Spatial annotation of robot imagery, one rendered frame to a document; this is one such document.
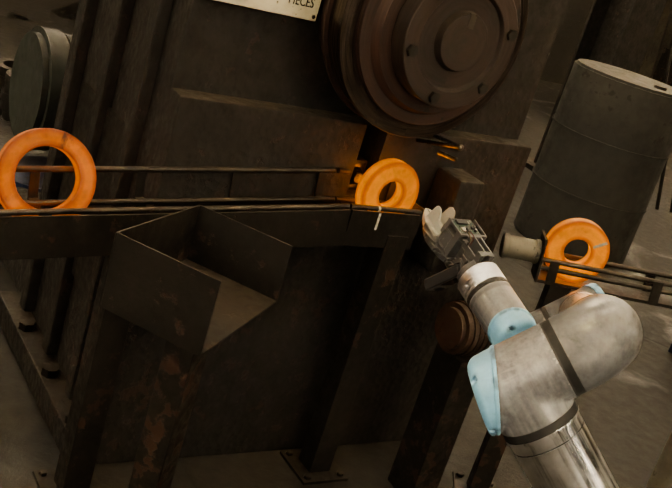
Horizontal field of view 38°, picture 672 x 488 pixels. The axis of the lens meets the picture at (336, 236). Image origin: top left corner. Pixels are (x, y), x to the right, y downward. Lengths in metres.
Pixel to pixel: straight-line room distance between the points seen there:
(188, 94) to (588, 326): 0.96
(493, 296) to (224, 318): 0.52
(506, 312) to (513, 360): 0.48
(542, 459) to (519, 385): 0.11
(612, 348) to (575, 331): 0.06
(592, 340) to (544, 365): 0.07
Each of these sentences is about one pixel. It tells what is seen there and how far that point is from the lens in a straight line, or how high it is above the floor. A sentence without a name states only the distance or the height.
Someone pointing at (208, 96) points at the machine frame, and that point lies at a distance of 2.02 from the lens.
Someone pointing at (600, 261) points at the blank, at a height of 0.70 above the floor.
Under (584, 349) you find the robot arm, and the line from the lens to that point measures 1.40.
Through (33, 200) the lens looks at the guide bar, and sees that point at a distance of 1.92.
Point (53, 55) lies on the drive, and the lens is 3.08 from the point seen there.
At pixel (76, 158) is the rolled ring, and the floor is 0.73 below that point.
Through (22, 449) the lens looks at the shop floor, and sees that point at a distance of 2.35.
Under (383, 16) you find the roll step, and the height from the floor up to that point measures 1.12.
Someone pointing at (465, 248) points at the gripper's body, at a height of 0.75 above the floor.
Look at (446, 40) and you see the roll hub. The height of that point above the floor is 1.11.
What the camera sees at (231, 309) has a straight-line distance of 1.76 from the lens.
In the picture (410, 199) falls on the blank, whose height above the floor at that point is 0.73.
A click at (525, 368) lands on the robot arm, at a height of 0.80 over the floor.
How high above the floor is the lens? 1.34
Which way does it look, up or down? 19 degrees down
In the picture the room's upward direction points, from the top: 17 degrees clockwise
